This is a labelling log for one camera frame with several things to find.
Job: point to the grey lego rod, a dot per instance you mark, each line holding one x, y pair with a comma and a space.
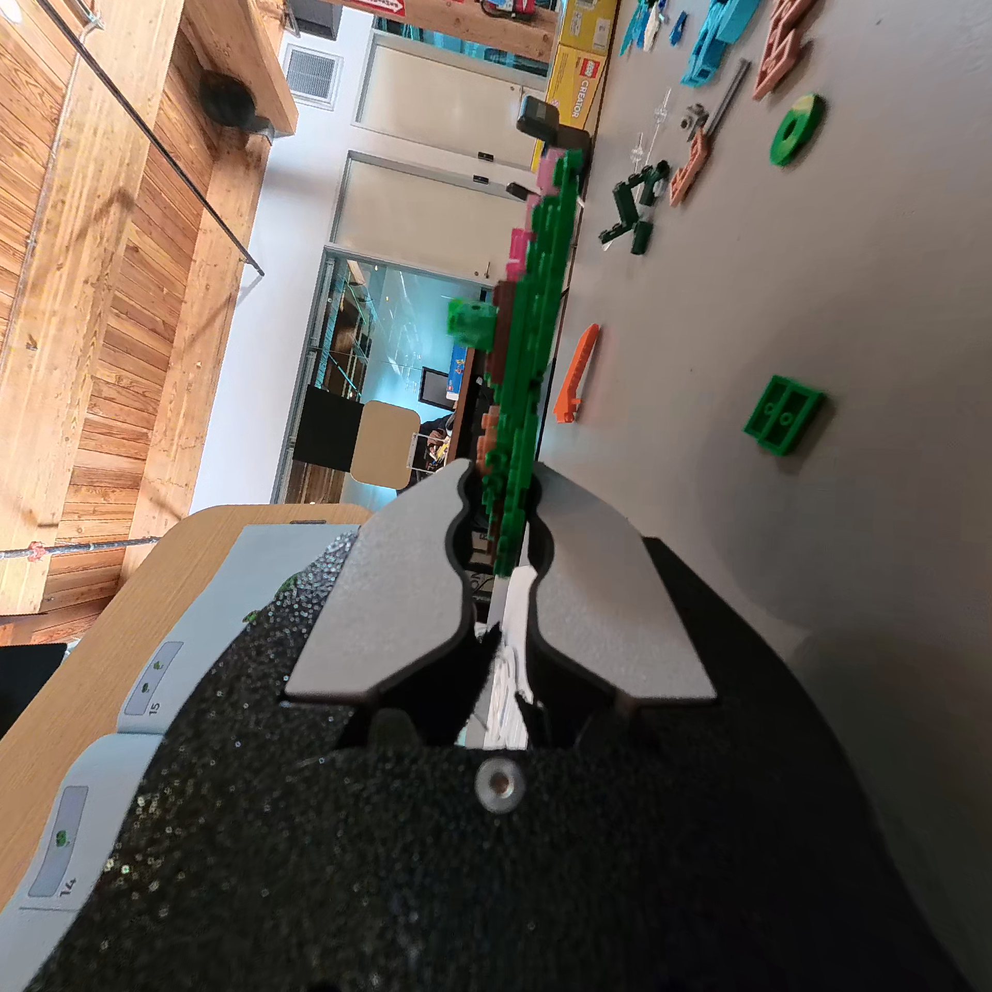
728, 97

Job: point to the black device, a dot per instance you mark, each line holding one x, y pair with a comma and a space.
542, 120

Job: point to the small cyan white lego pieces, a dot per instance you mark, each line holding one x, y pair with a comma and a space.
643, 23

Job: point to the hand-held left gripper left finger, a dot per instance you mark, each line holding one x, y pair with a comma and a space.
387, 589

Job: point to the transparent lego pieces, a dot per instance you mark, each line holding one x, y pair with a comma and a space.
649, 132

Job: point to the small salmon lattice lego piece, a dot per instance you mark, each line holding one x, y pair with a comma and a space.
691, 167

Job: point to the orange lego brick separator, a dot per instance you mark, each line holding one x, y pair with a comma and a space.
577, 372

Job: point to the small grey lego piece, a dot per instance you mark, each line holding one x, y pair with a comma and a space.
695, 122

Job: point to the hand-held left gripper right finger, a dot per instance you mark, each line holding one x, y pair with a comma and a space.
612, 604

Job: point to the white wall vent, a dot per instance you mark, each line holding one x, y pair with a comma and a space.
311, 74

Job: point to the small blue lego piece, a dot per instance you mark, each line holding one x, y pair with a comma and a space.
679, 27

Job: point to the beige chair back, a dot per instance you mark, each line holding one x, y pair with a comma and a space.
384, 442

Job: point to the black panel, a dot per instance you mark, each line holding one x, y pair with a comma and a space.
329, 426

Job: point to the green flat lego plate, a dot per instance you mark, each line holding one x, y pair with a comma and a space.
784, 415

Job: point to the black round ceiling lamp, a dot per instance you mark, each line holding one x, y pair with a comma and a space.
229, 101

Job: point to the yellow lego box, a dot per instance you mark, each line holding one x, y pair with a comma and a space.
577, 85
589, 23

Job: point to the dark green lego pieces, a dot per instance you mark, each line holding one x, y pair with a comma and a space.
642, 232

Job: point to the green lego plate build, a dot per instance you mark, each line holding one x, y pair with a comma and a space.
535, 341

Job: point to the black metal ceiling rod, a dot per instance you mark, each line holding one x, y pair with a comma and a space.
155, 139

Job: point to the light wooden table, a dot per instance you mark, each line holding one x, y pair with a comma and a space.
116, 589

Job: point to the glass partition window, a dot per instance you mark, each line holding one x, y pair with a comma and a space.
387, 325

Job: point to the grey metal pipe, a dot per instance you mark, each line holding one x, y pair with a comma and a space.
85, 548

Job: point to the cyan curved lego piece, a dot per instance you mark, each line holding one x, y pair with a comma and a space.
736, 19
705, 54

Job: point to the light green lego piece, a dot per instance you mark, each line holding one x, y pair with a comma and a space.
473, 322

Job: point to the black monitor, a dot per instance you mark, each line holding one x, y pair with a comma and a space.
27, 682

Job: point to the large salmon lattice lego piece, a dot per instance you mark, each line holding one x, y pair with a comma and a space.
783, 50

